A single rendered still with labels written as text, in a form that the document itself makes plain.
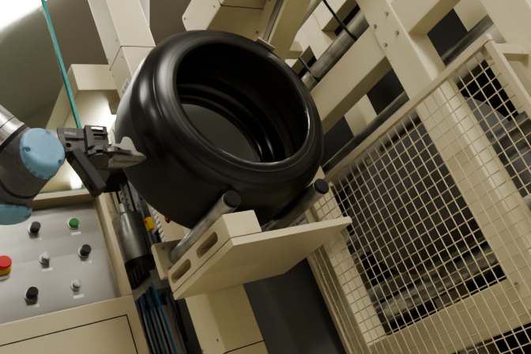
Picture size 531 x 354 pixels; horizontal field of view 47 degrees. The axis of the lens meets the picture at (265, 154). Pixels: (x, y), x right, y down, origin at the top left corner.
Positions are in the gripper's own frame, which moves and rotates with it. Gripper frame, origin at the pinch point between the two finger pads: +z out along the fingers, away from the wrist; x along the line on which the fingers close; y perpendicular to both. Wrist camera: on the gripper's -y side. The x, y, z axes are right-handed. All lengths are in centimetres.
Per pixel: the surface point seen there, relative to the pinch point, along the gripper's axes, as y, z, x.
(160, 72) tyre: 18.9, 4.2, -11.3
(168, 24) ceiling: 278, 153, 235
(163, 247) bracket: -13.5, 12.0, 23.3
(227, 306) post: -31.0, 28.8, 26.3
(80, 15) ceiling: 268, 75, 230
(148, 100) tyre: 11.5, 0.6, -8.9
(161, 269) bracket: -19.3, 10.7, 24.1
